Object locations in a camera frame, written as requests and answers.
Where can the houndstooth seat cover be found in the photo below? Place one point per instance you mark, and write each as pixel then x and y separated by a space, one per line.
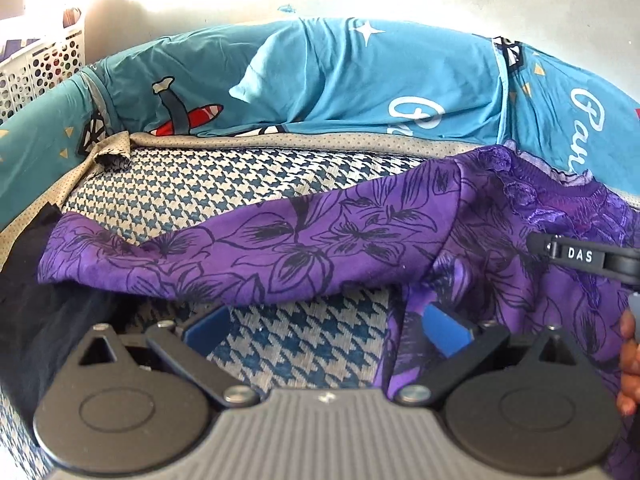
pixel 210 180

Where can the person's right hand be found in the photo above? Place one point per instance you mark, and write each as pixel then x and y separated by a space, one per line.
pixel 631 375

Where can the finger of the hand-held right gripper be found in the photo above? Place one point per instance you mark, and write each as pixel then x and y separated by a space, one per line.
pixel 575 255

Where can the purple floral garment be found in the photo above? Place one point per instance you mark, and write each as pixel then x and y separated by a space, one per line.
pixel 350 230

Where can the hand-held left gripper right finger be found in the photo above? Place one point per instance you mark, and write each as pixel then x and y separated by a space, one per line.
pixel 445 330

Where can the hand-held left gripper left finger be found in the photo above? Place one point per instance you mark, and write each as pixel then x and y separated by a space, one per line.
pixel 207 330

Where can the black folded garment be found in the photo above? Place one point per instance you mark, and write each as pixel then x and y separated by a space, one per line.
pixel 45 320

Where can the teal printed sofa cover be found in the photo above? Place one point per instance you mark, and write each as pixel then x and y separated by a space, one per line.
pixel 325 70

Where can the white perforated laundry basket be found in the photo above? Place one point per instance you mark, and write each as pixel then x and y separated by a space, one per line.
pixel 40 65

